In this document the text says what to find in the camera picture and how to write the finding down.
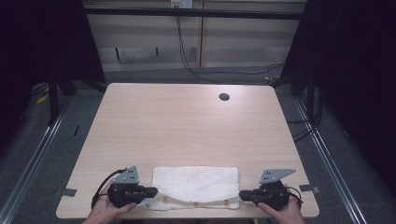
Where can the white knit garment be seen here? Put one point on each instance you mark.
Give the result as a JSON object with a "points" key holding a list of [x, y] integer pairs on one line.
{"points": [[196, 183]]}

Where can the person's right hand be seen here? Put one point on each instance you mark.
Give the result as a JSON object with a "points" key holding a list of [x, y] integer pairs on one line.
{"points": [[286, 214]]}

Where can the black horizontal frame bar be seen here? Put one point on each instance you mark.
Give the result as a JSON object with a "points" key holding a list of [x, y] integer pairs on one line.
{"points": [[193, 13]]}

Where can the black metal stand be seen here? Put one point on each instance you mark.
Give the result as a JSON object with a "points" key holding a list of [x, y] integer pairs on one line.
{"points": [[53, 99]]}

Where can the person's left hand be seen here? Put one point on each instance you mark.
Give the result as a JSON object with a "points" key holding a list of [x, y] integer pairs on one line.
{"points": [[104, 211]]}

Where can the grey tape piece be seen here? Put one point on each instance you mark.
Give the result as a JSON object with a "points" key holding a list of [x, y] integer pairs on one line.
{"points": [[308, 188], [67, 192]]}

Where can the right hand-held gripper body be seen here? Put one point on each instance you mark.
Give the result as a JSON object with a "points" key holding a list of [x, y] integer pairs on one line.
{"points": [[272, 193]]}

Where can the metal floor rail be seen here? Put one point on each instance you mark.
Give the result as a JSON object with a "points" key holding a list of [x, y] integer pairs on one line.
{"points": [[327, 158], [31, 161]]}

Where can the dark curtain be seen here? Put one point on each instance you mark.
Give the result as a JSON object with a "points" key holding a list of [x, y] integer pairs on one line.
{"points": [[358, 77], [37, 46]]}

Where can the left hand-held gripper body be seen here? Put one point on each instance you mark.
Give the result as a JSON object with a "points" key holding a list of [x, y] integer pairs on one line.
{"points": [[124, 193]]}

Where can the white wall outlet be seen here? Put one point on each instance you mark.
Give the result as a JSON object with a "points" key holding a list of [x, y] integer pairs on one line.
{"points": [[182, 3]]}

